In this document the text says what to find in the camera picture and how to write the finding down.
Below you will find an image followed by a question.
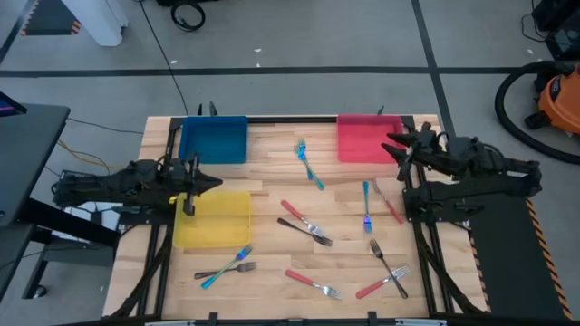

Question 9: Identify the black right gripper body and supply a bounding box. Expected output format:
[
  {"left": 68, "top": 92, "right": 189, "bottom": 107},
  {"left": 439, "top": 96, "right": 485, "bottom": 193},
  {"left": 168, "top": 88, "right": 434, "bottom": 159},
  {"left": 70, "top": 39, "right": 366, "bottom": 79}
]
[{"left": 397, "top": 130, "right": 455, "bottom": 182}]

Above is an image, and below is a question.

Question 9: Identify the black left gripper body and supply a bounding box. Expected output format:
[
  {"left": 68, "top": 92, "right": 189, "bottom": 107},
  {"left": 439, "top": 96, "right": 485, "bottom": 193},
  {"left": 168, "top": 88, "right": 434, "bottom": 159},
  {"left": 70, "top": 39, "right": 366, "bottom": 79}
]
[{"left": 156, "top": 152, "right": 203, "bottom": 217}]

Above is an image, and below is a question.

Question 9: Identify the red-handled silver fork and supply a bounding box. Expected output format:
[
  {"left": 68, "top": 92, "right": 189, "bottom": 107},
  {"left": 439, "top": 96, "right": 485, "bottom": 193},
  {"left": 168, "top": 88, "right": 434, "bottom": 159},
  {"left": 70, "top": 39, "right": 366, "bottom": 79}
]
[
  {"left": 279, "top": 199, "right": 326, "bottom": 239},
  {"left": 284, "top": 268, "right": 343, "bottom": 301},
  {"left": 354, "top": 264, "right": 412, "bottom": 301},
  {"left": 371, "top": 178, "right": 405, "bottom": 225}
]

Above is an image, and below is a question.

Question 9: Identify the black metal fork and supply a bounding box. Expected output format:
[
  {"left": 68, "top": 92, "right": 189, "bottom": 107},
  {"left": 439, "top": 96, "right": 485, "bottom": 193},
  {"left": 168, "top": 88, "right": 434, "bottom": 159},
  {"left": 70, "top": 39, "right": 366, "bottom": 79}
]
[
  {"left": 368, "top": 238, "right": 410, "bottom": 301},
  {"left": 276, "top": 216, "right": 335, "bottom": 248},
  {"left": 193, "top": 261, "right": 258, "bottom": 281}
]

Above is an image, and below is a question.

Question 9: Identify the yellow plastic bin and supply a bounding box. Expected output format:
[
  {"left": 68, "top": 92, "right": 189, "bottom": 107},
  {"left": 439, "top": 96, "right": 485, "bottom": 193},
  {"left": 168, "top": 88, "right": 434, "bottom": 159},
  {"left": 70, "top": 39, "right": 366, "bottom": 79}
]
[{"left": 172, "top": 189, "right": 253, "bottom": 249}]

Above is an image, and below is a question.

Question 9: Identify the blue plastic bin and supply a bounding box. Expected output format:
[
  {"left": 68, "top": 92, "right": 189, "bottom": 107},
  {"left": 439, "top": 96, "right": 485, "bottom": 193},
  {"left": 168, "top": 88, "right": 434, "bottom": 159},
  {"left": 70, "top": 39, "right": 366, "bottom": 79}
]
[{"left": 178, "top": 115, "right": 249, "bottom": 165}]

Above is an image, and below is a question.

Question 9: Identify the pink plastic bin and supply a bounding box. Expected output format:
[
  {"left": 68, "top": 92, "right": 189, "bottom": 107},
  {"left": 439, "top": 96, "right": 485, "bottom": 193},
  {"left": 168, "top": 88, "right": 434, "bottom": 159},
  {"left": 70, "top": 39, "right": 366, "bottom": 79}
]
[{"left": 336, "top": 113, "right": 405, "bottom": 164}]

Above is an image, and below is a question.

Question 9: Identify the orange vacuum cleaner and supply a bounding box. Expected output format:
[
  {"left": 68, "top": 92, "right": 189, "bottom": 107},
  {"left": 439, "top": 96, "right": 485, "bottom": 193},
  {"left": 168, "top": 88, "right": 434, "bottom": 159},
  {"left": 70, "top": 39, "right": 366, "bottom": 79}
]
[{"left": 493, "top": 60, "right": 580, "bottom": 166}]

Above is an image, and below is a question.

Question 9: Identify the black hazard-striped floor mat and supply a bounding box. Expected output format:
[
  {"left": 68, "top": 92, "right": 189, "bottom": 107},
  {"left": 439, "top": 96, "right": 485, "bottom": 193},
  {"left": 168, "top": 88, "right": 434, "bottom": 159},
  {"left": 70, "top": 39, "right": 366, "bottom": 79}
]
[{"left": 466, "top": 197, "right": 575, "bottom": 321}]

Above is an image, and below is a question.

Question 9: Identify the orange shop vacuum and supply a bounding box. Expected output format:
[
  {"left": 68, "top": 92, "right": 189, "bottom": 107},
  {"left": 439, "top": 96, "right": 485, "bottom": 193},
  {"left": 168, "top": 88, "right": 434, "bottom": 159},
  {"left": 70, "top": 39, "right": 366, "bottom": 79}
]
[{"left": 524, "top": 62, "right": 580, "bottom": 137}]

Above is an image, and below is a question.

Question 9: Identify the black desk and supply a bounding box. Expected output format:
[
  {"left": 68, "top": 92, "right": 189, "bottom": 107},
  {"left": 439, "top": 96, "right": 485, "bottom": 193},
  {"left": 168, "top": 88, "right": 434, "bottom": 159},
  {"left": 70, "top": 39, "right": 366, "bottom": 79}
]
[{"left": 0, "top": 102, "right": 120, "bottom": 301}]

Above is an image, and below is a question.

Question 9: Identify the black equipment case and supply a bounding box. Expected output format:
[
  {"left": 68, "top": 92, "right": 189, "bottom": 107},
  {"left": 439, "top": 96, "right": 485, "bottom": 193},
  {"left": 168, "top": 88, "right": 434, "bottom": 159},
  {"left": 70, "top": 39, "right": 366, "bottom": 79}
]
[{"left": 520, "top": 0, "right": 580, "bottom": 62}]

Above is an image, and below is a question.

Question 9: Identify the white floor-standing object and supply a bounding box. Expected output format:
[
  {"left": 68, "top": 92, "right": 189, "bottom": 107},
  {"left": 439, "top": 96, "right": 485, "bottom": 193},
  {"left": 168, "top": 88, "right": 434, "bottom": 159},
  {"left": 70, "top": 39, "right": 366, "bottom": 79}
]
[{"left": 61, "top": 0, "right": 130, "bottom": 47}]

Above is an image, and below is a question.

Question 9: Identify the computer monitor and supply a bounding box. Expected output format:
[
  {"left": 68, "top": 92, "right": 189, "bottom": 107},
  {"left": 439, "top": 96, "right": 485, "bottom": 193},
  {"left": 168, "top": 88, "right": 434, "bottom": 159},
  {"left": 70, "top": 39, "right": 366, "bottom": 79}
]
[{"left": 0, "top": 91, "right": 27, "bottom": 118}]

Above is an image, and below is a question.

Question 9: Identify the small black hazard-striped mat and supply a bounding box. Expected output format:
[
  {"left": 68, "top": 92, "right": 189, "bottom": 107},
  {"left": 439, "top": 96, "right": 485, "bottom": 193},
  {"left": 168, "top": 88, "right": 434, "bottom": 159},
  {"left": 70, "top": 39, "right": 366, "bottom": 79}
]
[{"left": 20, "top": 0, "right": 82, "bottom": 36}]

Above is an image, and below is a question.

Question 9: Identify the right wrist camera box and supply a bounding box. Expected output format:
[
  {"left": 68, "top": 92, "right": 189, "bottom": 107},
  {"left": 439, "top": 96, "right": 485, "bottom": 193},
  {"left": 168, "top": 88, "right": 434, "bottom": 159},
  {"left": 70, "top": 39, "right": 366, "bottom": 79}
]
[{"left": 419, "top": 120, "right": 450, "bottom": 155}]

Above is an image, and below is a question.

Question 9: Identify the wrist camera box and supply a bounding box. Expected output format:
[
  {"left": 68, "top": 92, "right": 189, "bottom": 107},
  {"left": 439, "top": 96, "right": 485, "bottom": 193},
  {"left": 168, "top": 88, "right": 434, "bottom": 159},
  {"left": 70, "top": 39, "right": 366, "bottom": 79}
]
[
  {"left": 163, "top": 157, "right": 189, "bottom": 182},
  {"left": 419, "top": 120, "right": 450, "bottom": 155}
]

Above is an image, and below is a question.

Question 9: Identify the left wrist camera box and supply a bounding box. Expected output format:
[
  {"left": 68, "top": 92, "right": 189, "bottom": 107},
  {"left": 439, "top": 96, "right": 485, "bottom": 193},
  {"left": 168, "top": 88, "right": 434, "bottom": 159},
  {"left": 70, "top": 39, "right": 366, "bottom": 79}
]
[{"left": 163, "top": 157, "right": 189, "bottom": 182}]

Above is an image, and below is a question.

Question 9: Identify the black aluminium table frame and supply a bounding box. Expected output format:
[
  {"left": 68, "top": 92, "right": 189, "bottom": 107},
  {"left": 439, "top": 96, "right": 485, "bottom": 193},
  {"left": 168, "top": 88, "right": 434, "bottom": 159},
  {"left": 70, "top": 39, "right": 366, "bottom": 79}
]
[{"left": 106, "top": 102, "right": 490, "bottom": 326}]

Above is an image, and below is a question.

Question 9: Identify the black floor cable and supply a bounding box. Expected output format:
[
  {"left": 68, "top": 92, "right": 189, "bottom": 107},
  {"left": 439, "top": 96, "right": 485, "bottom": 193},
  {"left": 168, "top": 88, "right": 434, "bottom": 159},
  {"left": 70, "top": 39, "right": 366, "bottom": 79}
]
[{"left": 135, "top": 0, "right": 190, "bottom": 117}]

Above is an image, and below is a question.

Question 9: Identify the yellow floor cable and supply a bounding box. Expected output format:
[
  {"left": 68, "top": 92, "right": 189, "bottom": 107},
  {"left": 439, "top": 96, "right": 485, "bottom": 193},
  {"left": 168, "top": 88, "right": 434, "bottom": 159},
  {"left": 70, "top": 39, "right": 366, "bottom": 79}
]
[{"left": 56, "top": 139, "right": 112, "bottom": 171}]

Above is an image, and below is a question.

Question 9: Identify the coiled black cable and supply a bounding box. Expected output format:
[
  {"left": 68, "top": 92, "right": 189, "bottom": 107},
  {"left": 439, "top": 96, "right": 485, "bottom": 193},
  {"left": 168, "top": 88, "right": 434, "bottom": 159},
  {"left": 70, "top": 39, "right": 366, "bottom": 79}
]
[{"left": 169, "top": 0, "right": 208, "bottom": 33}]

